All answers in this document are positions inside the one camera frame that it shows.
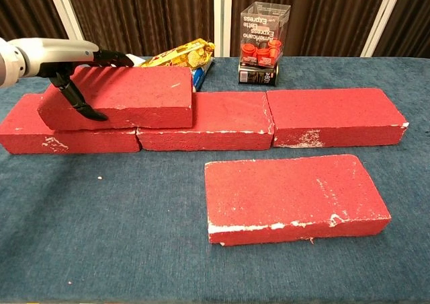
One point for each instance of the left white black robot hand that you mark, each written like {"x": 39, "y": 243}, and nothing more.
{"x": 60, "y": 53}

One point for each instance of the red foam brick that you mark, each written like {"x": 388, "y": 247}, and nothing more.
{"x": 141, "y": 92}
{"x": 332, "y": 109}
{"x": 228, "y": 115}
{"x": 20, "y": 132}
{"x": 285, "y": 193}

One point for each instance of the brown curtain partition panel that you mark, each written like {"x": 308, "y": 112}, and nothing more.
{"x": 329, "y": 14}
{"x": 134, "y": 14}
{"x": 413, "y": 14}
{"x": 23, "y": 8}

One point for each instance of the white green snack bag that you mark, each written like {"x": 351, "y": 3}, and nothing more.
{"x": 136, "y": 59}

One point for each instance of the yellow biscuit package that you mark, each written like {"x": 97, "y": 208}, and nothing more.
{"x": 181, "y": 56}

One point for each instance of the blue white toothpaste tube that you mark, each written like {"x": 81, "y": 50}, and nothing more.
{"x": 200, "y": 77}

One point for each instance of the blue table cloth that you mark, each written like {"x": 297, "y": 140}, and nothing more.
{"x": 100, "y": 216}

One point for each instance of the black printed box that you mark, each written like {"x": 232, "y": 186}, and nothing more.
{"x": 257, "y": 75}

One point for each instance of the clear box with red cups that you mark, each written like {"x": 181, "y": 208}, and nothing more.
{"x": 265, "y": 38}

